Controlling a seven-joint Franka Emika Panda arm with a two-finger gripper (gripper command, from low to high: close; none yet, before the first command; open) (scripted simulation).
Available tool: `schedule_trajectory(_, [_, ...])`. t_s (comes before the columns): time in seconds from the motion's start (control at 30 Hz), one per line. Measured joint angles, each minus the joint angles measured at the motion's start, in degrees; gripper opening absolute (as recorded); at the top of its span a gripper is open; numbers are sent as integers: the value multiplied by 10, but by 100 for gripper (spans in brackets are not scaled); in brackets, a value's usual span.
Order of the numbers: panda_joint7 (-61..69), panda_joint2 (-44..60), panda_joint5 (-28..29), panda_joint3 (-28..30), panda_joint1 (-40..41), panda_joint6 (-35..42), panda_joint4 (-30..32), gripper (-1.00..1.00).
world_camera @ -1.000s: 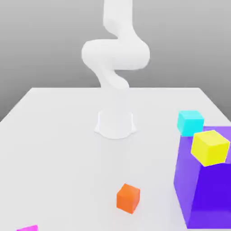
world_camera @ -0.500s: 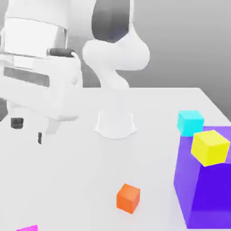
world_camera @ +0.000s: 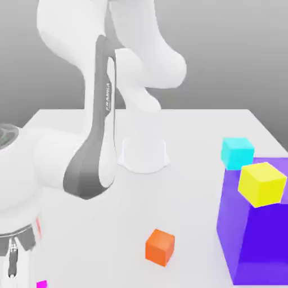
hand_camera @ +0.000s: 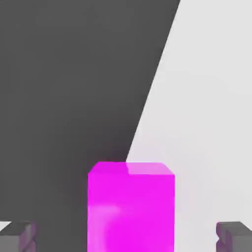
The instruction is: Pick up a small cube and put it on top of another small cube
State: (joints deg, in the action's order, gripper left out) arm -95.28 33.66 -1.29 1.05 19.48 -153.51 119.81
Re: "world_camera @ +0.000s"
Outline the small cyan cube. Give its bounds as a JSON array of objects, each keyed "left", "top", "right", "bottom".
[{"left": 220, "top": 137, "right": 255, "bottom": 171}]

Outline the small orange cube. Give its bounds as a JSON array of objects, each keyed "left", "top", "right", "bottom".
[{"left": 145, "top": 228, "right": 176, "bottom": 268}]

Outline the small yellow cube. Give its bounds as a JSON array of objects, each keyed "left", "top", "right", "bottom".
[{"left": 237, "top": 161, "right": 287, "bottom": 208}]

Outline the large purple box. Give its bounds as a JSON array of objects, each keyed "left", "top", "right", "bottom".
[{"left": 216, "top": 157, "right": 288, "bottom": 286}]

